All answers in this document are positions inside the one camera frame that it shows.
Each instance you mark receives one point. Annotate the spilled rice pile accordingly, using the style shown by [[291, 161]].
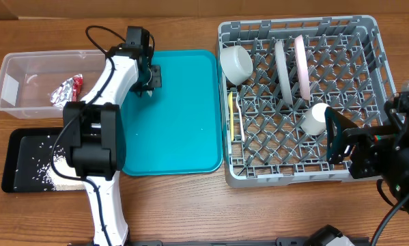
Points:
[[38, 166]]

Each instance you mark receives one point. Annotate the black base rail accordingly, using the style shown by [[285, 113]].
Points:
[[293, 241]]

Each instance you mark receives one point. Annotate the silver foil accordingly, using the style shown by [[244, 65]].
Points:
[[63, 94]]

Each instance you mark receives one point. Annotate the grey plate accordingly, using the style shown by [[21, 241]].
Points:
[[281, 65]]

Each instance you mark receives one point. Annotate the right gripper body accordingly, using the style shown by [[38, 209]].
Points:
[[363, 165]]

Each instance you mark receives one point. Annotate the red wrapper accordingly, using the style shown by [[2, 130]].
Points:
[[76, 86]]

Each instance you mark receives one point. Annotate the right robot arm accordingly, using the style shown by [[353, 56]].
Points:
[[393, 182]]

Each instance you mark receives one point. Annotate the grey bowl with rice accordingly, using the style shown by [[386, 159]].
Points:
[[236, 64]]

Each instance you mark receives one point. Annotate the black plastic tray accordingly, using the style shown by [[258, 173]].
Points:
[[7, 184]]

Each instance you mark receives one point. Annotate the yellow plastic fork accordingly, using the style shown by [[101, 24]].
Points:
[[231, 115]]

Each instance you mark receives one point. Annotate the white cup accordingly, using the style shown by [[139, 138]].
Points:
[[315, 123]]

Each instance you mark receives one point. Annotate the grey dishwasher rack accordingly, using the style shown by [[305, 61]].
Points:
[[348, 70]]

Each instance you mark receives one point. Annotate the white plastic fork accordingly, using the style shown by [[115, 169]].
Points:
[[237, 102]]

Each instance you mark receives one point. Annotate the teal plastic tray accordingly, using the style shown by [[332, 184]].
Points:
[[178, 129]]

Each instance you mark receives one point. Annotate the pink plate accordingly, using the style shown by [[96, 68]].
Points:
[[302, 68]]

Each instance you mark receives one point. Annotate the clear plastic bin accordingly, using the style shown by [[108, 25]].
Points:
[[28, 79]]

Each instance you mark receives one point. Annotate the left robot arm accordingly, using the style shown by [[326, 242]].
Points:
[[94, 138]]

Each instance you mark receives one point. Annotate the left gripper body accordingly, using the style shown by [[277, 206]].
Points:
[[149, 79]]

